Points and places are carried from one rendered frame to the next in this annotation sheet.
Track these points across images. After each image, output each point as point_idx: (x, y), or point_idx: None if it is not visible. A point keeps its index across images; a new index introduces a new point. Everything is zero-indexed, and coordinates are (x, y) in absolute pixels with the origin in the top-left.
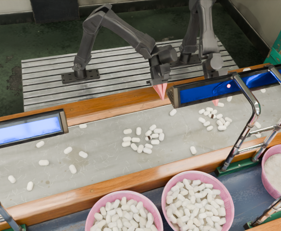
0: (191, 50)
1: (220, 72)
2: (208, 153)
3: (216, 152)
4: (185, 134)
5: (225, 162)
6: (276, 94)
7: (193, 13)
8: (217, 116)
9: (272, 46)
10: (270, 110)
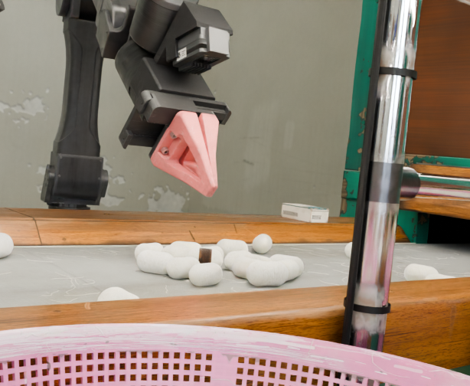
0: (85, 176)
1: (195, 8)
2: (230, 294)
3: (278, 292)
4: (65, 291)
5: (360, 289)
6: (425, 254)
7: (73, 16)
8: (230, 254)
9: (344, 168)
10: (435, 268)
